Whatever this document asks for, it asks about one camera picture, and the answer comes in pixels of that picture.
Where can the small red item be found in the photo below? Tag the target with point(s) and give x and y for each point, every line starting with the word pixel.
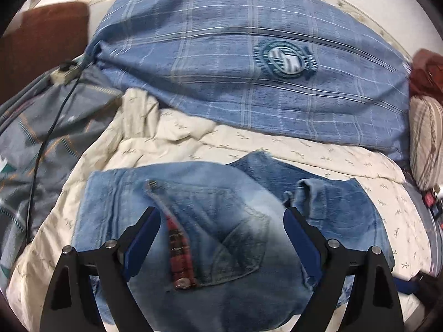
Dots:
pixel 430 200

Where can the blue plaid quilt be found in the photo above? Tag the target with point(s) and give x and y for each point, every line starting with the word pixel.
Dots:
pixel 207 58

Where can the striped beige pillow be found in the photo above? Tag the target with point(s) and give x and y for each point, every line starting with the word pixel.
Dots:
pixel 427 135

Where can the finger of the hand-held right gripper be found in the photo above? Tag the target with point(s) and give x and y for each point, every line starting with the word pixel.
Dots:
pixel 406 285

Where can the grey patterned blanket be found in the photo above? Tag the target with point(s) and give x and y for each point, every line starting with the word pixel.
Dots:
pixel 62 128

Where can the brown upholstered headboard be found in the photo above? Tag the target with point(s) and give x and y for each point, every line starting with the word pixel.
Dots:
pixel 45 41

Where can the grey bed sheet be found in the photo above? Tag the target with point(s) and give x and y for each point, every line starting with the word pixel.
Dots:
pixel 418 221

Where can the brown leather bag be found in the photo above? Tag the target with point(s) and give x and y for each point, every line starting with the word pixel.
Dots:
pixel 425 72

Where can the blue denim pants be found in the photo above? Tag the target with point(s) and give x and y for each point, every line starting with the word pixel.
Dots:
pixel 221 200

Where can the white tube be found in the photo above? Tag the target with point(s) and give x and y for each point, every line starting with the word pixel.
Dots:
pixel 437 191

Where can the beige power strip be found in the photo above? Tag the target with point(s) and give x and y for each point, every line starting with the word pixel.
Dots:
pixel 64 74

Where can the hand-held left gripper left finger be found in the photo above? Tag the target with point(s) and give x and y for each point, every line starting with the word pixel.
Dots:
pixel 142 245

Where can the cream leaf-print blanket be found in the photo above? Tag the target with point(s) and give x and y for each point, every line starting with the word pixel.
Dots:
pixel 242 145

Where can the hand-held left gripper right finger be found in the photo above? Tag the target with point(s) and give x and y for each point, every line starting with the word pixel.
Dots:
pixel 303 245

